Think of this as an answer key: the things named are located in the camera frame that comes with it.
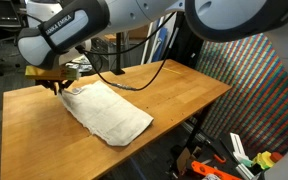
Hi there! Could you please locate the black office chair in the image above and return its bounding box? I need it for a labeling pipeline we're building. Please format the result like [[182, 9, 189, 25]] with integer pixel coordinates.
[[0, 0, 27, 41]]

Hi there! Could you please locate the yellow pencil on table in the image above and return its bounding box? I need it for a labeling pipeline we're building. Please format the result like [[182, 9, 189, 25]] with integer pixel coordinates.
[[162, 67, 181, 75]]

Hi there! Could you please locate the yellow green plastic toy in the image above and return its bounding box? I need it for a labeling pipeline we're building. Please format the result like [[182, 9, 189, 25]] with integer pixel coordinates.
[[253, 151, 275, 169]]

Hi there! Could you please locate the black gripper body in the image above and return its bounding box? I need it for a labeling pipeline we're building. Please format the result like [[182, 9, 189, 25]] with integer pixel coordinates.
[[35, 80, 73, 90]]

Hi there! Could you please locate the white towel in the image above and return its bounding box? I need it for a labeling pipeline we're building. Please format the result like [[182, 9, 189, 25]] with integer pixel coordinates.
[[58, 81, 154, 146]]

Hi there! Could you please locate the wrist camera gold block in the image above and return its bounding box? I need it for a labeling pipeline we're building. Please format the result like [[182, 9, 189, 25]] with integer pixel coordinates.
[[25, 66, 81, 80]]

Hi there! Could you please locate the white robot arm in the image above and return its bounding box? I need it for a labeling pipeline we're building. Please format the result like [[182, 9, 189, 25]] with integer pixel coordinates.
[[18, 0, 288, 73]]

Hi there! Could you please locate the black table leg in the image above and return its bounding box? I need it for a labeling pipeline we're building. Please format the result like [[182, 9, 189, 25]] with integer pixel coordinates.
[[170, 103, 215, 174]]

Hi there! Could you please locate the crumpled white cloth pile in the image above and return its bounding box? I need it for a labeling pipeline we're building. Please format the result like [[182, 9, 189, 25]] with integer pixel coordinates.
[[66, 55, 92, 73]]

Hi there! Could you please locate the black camera pole stand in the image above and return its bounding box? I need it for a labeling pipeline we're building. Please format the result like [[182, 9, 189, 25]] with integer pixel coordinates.
[[112, 33, 125, 75]]

